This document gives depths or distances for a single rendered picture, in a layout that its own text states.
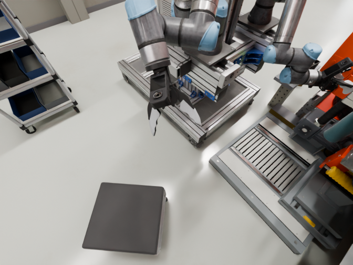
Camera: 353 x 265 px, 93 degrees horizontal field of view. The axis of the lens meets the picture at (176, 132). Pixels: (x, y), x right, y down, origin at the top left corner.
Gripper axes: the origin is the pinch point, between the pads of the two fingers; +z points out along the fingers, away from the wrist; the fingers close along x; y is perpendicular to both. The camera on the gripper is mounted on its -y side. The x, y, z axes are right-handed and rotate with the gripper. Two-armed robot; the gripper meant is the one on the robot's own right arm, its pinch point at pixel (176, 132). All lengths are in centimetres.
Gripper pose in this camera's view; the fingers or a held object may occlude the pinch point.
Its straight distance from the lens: 50.7
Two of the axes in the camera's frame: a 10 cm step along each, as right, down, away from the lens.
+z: 2.7, 9.0, 3.4
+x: -9.5, 2.1, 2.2
